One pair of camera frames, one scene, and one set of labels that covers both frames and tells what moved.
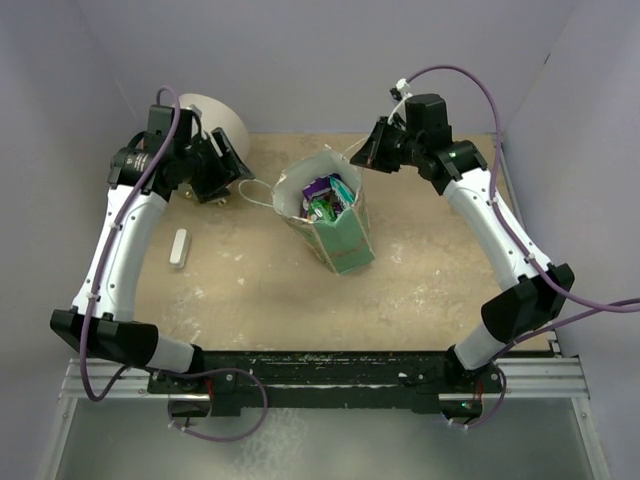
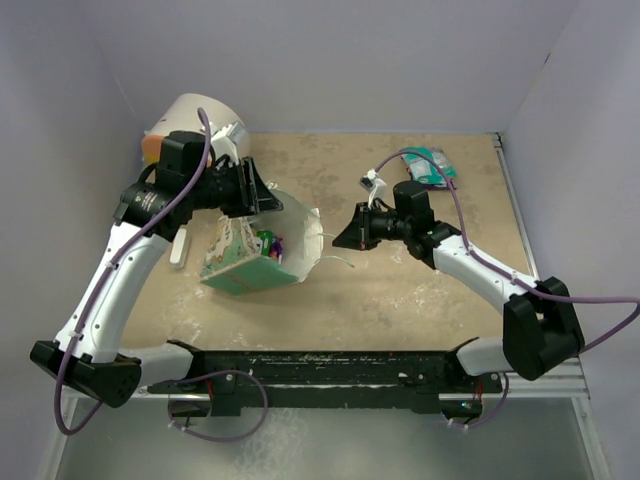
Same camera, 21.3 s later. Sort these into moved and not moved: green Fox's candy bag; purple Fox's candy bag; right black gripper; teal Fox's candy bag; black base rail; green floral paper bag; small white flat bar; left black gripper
Moved: right black gripper; purple Fox's candy bag; teal Fox's candy bag; green floral paper bag; green Fox's candy bag; left black gripper
Not moved: black base rail; small white flat bar
